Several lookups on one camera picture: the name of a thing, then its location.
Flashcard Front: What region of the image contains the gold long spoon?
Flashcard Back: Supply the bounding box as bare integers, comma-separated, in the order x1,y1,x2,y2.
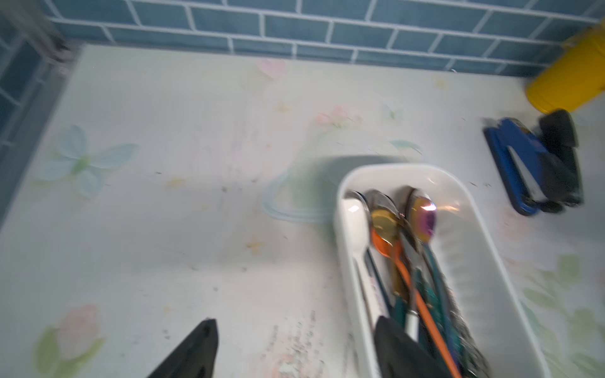
365,189,403,229

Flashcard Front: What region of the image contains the green handled spoon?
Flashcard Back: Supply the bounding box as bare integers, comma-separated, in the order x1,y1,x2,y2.
371,209,419,342

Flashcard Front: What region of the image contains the black stapler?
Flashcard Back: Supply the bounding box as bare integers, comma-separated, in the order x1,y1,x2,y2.
539,109,584,207

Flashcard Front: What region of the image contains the blue stapler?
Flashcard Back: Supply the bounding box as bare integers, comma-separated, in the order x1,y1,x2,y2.
484,117,573,217

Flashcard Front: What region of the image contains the rainbow iridescent spoon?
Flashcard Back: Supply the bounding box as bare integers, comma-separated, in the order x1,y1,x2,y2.
406,189,463,375

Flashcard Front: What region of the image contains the white plastic storage box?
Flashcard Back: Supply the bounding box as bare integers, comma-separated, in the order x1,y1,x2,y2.
334,163,549,377

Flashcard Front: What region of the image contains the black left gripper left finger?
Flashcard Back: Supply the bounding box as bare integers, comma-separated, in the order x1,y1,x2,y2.
148,318,219,378

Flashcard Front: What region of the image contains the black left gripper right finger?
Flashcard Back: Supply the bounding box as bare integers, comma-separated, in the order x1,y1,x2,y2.
373,317,450,378

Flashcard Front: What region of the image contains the white plastic spoon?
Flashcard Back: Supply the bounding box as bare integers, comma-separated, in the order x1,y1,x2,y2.
343,198,389,331

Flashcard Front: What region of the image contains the yellow pen cup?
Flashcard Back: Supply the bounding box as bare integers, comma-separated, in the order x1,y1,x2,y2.
526,22,604,113

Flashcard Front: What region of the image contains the orange plastic spoon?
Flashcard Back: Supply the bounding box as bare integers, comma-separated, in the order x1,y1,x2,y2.
370,226,462,378

